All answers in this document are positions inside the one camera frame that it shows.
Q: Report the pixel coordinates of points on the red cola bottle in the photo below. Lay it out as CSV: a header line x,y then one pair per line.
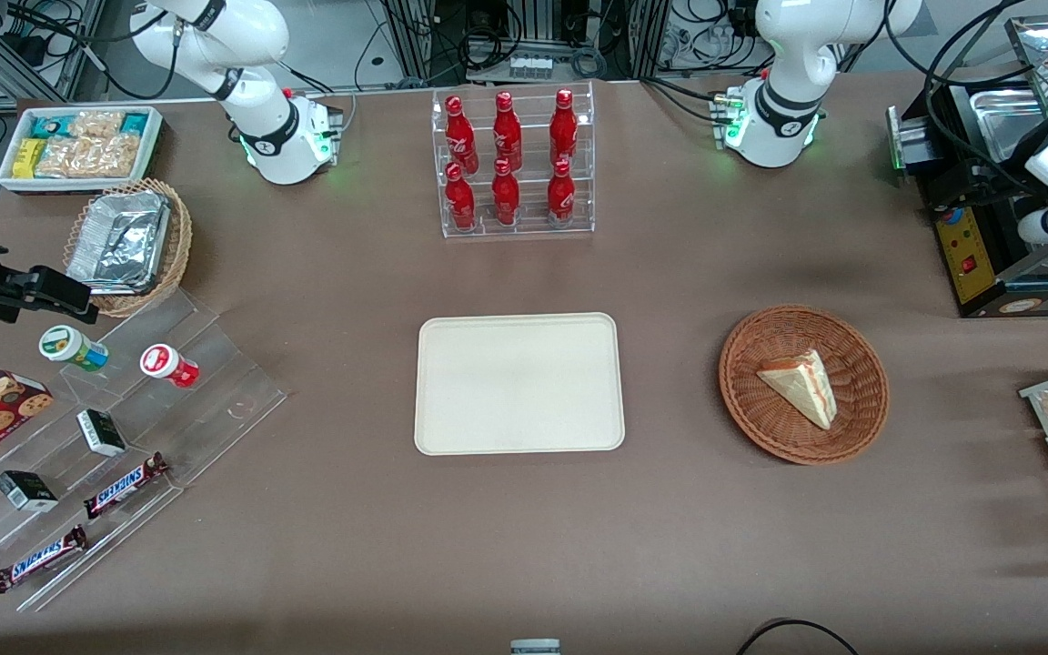
x,y
459,132
460,200
507,132
563,127
505,196
561,193

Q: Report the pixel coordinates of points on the round brown wicker basket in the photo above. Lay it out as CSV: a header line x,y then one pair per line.
x,y
760,428

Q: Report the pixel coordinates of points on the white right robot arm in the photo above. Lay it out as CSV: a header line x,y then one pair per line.
x,y
269,127

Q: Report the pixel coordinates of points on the small grey white device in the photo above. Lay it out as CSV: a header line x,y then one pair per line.
x,y
535,647

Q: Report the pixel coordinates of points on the clear acrylic stepped display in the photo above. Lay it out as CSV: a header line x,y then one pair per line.
x,y
215,400

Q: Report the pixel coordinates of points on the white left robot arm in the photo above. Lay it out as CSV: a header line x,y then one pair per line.
x,y
783,118

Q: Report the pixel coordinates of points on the teal snack packet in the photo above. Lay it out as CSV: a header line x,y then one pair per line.
x,y
51,125

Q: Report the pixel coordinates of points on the beige rectangular tray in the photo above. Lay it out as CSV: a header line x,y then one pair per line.
x,y
518,382

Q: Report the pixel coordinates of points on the clear acrylic bottle rack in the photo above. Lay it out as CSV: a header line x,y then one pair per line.
x,y
533,227

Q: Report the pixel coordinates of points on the Snickers chocolate bar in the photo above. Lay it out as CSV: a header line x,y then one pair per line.
x,y
40,559
124,486

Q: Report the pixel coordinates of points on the white plastic snack bin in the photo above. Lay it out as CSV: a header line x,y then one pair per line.
x,y
7,173

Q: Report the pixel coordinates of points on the black food warmer cabinet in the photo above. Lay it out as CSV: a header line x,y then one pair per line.
x,y
974,264

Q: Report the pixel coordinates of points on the triangular sandwich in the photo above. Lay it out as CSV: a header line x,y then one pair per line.
x,y
801,387

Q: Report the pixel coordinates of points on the yellow snack packet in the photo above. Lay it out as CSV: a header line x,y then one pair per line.
x,y
27,158

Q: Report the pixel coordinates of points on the stainless steel food pan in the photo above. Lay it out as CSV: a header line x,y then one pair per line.
x,y
1002,123

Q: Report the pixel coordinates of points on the red lid snack cup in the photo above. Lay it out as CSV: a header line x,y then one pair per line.
x,y
165,364

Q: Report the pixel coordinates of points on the aluminium foil container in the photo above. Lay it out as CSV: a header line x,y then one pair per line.
x,y
119,241

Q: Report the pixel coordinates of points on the grey power strip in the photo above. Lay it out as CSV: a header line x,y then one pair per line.
x,y
530,65

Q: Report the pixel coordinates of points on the light oval wicker basket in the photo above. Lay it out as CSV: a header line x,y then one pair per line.
x,y
180,236

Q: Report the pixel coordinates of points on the green lid snack cup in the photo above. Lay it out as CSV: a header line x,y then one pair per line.
x,y
69,346

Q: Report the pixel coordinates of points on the clear bag of crackers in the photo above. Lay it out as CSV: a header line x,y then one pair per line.
x,y
87,156

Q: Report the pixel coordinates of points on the small black carton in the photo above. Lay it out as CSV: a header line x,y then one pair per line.
x,y
25,491
102,433

